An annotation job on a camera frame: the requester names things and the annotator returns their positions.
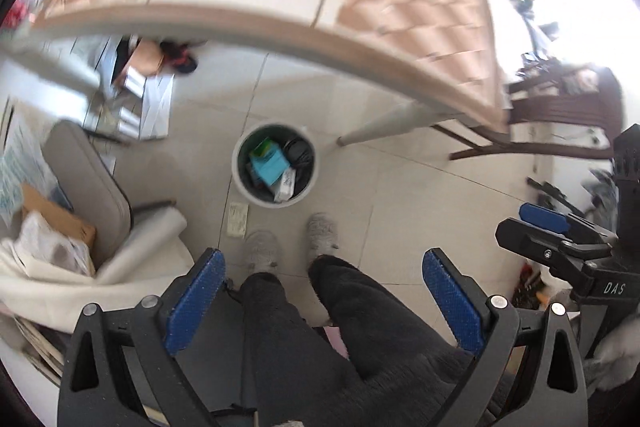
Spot blue green plastic bag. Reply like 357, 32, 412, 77
250, 138, 290, 186

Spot white round trash bin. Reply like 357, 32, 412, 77
231, 120, 320, 209

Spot cream rolled cloth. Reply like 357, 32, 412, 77
1, 207, 194, 334

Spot black fleece trouser legs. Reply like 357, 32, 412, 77
240, 256, 473, 426

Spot white table leg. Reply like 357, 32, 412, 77
336, 102, 447, 146

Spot left grey fuzzy slipper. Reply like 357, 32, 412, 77
243, 230, 281, 274

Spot grey fuzzy slipper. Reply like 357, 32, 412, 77
243, 230, 281, 274
306, 212, 340, 263

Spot grey cushioned chair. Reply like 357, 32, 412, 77
40, 119, 179, 268

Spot brown cardboard box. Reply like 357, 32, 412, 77
18, 183, 96, 277

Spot right grey fuzzy slipper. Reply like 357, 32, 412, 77
306, 212, 340, 263

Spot green white medicine box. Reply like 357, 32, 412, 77
273, 167, 296, 204

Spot black red sandal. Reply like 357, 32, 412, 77
160, 40, 198, 75

